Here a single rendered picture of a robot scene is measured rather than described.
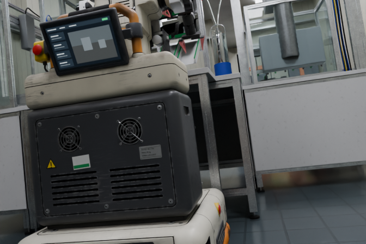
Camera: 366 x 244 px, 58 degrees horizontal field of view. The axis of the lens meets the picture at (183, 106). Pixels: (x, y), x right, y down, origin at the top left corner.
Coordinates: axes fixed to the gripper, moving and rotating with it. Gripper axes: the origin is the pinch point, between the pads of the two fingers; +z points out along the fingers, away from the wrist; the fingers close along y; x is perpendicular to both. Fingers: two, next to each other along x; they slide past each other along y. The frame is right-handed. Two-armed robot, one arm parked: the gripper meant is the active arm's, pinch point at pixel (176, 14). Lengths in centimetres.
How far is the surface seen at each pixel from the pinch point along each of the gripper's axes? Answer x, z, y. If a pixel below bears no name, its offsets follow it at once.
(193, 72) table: 57, -13, -20
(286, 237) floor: 129, 31, -53
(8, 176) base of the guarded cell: 95, 13, 124
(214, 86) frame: 45, 21, -20
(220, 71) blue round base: -18, 96, 1
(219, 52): -34, 89, 0
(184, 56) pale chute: 13.6, 26.2, 4.5
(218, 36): -48, 83, 0
